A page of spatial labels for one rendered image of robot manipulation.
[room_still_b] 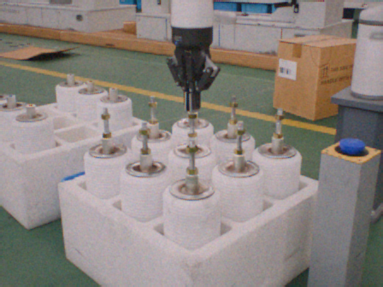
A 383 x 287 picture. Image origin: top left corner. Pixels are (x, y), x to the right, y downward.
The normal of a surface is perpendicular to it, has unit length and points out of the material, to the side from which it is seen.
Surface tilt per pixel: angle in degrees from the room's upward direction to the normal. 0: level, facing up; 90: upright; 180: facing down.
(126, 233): 90
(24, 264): 0
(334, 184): 90
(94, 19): 90
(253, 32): 90
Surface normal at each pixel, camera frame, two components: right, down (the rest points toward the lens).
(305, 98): -0.83, 0.19
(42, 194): 0.68, 0.26
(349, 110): -0.60, 0.28
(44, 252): 0.00, -0.94
